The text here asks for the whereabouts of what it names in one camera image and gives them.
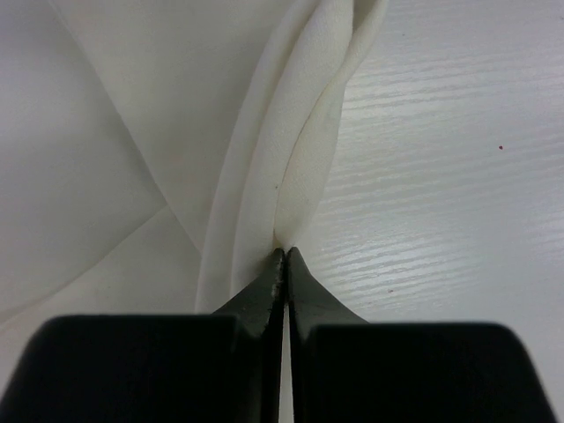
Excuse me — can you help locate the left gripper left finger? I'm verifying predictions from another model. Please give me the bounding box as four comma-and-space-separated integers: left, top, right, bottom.
1, 250, 285, 422

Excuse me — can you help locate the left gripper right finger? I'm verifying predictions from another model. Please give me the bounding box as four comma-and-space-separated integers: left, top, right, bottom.
286, 249, 555, 422

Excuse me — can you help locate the white cloth napkin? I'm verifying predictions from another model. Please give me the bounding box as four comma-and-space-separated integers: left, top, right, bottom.
1, 1, 387, 397

